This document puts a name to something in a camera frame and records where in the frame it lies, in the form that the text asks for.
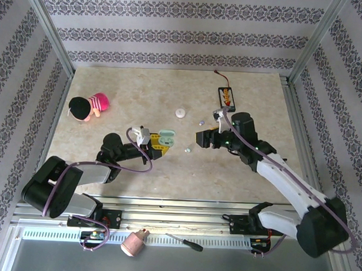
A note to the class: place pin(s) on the left aluminium side rail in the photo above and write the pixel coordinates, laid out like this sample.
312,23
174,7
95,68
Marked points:
58,105

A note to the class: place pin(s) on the grey metal panel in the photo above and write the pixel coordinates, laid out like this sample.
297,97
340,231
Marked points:
222,268

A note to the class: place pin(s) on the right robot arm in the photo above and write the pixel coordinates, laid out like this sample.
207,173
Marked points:
318,233

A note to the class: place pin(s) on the white round earbud case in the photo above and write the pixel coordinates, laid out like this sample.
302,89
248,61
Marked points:
180,112

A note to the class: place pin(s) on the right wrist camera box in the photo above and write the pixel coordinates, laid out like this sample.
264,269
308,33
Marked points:
220,119

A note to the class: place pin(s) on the plush doll pink black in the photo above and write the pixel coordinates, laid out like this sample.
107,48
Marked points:
79,107

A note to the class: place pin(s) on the left aluminium frame post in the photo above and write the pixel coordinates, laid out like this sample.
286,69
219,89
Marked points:
48,25

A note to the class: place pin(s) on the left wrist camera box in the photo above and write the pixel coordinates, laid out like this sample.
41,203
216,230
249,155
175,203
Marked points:
143,136

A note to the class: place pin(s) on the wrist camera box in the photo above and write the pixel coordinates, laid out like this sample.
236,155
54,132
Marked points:
143,136
220,119

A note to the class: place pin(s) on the green earbud charging case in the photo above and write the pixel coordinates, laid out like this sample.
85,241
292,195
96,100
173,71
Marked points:
166,137

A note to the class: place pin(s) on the aluminium side rail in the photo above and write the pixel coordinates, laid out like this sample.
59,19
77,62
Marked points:
295,117
58,105

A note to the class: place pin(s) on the aluminium frame post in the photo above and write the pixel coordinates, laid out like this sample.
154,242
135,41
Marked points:
48,25
316,39

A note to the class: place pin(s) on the right aluminium side rail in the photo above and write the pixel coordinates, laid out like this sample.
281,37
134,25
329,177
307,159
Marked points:
295,117

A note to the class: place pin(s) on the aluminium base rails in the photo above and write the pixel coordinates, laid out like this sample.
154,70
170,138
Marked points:
179,217

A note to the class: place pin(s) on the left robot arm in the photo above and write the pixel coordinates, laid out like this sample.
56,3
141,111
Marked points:
50,186

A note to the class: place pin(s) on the pink cylindrical canister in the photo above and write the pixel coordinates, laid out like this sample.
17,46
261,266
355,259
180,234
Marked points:
132,243

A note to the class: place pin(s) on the black battery pack with lead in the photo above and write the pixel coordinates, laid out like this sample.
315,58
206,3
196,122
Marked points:
227,97

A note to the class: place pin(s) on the right aluminium frame post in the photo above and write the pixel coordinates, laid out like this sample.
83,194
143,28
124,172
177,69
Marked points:
316,39

